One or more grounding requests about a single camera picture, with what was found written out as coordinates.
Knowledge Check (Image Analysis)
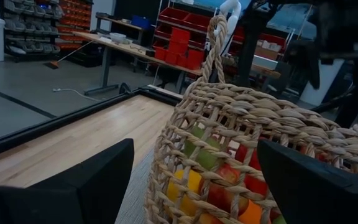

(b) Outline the black metal table frame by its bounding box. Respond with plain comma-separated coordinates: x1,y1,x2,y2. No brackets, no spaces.
0,85,183,161

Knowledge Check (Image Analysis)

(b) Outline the table with grey legs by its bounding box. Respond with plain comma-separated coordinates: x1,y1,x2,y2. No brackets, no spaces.
71,29,204,96

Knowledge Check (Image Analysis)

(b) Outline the rack with red bins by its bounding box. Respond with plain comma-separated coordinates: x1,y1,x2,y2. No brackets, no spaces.
152,6,287,71

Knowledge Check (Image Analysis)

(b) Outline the black vertical post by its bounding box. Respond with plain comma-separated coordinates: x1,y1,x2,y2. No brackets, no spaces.
237,0,269,88

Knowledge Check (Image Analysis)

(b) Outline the white floor cable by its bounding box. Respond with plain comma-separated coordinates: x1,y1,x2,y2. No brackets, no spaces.
52,87,103,103

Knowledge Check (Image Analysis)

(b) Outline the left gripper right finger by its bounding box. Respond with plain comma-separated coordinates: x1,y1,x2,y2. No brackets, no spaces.
256,139,358,224

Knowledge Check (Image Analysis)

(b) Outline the blue storage bin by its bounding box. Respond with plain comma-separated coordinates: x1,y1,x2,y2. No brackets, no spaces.
131,14,152,30

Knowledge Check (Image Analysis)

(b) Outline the rack with grey bins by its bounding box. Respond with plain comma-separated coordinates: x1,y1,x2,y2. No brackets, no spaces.
0,0,65,63

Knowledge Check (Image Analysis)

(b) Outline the orange fruit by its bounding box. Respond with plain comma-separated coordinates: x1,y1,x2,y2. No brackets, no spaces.
237,198,272,224

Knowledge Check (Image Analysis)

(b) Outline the white container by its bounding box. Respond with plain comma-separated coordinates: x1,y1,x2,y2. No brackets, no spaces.
109,32,127,44

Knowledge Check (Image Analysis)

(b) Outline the white curved fixture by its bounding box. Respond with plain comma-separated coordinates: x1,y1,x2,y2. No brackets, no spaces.
218,0,242,58

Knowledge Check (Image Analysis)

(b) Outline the small red orange apple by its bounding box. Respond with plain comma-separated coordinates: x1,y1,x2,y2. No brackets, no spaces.
199,163,250,215

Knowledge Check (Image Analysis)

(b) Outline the brown cardboard box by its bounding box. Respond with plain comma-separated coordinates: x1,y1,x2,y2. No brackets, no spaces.
253,40,287,60

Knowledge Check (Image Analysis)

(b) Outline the woven straw basket with handles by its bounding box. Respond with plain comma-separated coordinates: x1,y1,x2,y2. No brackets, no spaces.
144,14,358,224

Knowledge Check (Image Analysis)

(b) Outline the broom with orange head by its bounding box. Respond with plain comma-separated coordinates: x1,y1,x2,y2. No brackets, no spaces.
44,39,96,70

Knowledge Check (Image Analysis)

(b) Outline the white cabinet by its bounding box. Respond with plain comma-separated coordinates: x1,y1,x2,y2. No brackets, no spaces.
299,58,345,107

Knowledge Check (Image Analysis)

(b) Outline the yellow bell pepper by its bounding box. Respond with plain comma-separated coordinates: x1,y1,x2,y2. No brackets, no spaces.
165,169,203,217

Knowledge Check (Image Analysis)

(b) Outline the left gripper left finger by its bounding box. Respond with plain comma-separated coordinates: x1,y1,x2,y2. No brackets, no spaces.
0,138,135,224

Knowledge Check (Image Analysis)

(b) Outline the dark red apple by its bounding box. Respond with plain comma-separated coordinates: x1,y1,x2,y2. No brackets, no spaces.
234,143,272,198

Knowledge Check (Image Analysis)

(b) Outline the grey woven placemat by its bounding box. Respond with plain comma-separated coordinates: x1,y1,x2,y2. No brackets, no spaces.
115,146,167,224

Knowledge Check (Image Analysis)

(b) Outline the rack with orange bins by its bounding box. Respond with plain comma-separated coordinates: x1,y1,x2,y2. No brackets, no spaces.
56,0,94,52

